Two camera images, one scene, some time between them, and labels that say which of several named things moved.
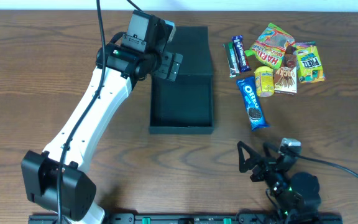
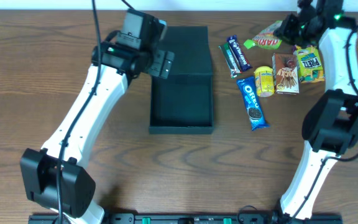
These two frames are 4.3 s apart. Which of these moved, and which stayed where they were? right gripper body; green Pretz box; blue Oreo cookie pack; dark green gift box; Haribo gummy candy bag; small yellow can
Moved: right gripper body; Haribo gummy candy bag
Stayed: green Pretz box; dark green gift box; small yellow can; blue Oreo cookie pack
